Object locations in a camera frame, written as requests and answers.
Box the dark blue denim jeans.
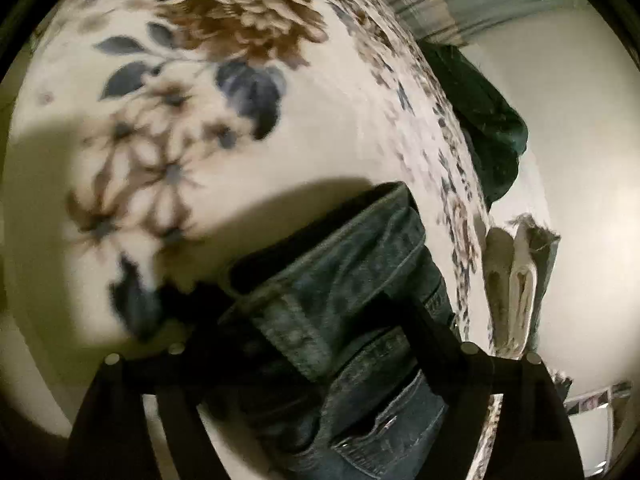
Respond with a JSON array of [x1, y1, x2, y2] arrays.
[[206, 182, 454, 479]]

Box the floral and checked fleece blanket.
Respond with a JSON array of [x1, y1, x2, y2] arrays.
[[0, 0, 504, 480]]

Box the folded white cloth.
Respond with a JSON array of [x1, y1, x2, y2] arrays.
[[483, 214, 561, 359]]

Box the dark green garment pile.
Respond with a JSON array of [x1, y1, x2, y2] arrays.
[[419, 41, 528, 206]]

